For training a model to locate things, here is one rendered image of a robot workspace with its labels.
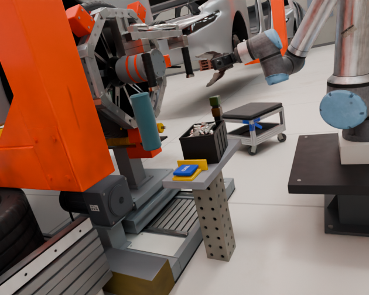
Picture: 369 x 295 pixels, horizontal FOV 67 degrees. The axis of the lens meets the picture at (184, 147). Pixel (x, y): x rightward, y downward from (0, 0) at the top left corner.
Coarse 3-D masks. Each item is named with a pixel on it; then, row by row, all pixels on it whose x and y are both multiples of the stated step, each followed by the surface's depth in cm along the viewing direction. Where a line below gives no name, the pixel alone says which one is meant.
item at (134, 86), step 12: (108, 24) 139; (108, 36) 152; (108, 48) 136; (108, 60) 136; (108, 84) 135; (120, 84) 146; (132, 84) 151; (144, 84) 162; (120, 96) 170; (120, 108) 165
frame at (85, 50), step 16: (96, 16) 117; (112, 16) 124; (128, 16) 134; (96, 32) 116; (80, 48) 112; (96, 64) 115; (96, 80) 115; (160, 80) 158; (96, 96) 118; (160, 96) 155; (112, 112) 123; (128, 128) 136
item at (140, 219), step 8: (160, 192) 163; (168, 192) 162; (176, 192) 169; (152, 200) 156; (160, 200) 155; (168, 200) 161; (144, 208) 149; (152, 208) 148; (160, 208) 154; (128, 216) 140; (136, 216) 143; (144, 216) 142; (152, 216) 148; (128, 224) 137; (136, 224) 136; (144, 224) 142; (128, 232) 140; (136, 232) 137
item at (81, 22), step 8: (72, 8) 110; (80, 8) 109; (72, 16) 107; (80, 16) 109; (88, 16) 112; (72, 24) 110; (80, 24) 109; (88, 24) 112; (80, 32) 113; (88, 32) 113
